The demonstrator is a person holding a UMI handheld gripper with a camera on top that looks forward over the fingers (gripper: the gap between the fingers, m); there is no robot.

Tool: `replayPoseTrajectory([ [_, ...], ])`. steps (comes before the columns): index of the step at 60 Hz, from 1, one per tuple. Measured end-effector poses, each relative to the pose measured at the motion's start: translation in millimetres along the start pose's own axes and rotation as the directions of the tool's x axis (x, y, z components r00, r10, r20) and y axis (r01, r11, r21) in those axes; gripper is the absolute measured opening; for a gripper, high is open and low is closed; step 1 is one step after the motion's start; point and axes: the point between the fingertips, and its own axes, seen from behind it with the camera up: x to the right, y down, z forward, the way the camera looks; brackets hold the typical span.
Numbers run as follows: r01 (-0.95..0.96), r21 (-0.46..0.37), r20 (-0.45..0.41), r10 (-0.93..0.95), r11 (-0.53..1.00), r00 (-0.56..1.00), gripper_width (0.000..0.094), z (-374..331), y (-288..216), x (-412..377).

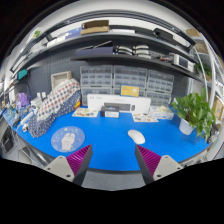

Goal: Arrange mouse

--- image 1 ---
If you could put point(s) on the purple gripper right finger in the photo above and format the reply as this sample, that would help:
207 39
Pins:
154 167

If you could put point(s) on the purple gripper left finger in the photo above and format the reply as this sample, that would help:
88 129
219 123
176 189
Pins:
73 167

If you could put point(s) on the round light blue mouse pad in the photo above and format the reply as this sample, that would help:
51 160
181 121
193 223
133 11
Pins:
68 139

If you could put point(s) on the white computer mouse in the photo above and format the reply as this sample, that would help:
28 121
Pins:
136 136

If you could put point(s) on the right picture card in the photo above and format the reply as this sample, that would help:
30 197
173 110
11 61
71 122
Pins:
144 118

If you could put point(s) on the picture card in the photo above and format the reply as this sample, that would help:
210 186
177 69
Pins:
144 118
85 113

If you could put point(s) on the left picture card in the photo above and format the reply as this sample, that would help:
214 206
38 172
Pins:
85 113

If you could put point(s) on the clear plastic container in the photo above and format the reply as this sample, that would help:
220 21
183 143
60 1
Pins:
161 112

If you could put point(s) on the small black white box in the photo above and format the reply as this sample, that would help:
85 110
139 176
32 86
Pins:
109 112

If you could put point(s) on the white keyboard box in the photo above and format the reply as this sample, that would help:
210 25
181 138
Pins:
125 104

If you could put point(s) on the green potted plant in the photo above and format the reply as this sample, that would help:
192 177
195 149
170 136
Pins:
195 113

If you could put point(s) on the patterned fabric bundle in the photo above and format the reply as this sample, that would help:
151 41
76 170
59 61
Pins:
60 101

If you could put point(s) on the yellow card box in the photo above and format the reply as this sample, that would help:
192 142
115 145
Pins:
132 91

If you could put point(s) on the grey drawer organiser cabinet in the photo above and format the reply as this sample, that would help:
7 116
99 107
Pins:
107 79

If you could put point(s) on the purple toy figure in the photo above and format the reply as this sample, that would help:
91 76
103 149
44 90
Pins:
22 100

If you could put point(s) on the white basket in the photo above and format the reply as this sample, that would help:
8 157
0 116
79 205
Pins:
58 78

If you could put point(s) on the white device on shelf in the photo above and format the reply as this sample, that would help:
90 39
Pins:
183 63

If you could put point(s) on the stacked white dishes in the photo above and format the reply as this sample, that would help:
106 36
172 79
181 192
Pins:
139 51

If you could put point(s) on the dark flat case on shelf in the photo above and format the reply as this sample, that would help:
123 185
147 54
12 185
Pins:
105 48

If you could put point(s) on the cardboard box on shelf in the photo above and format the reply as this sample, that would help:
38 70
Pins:
96 26

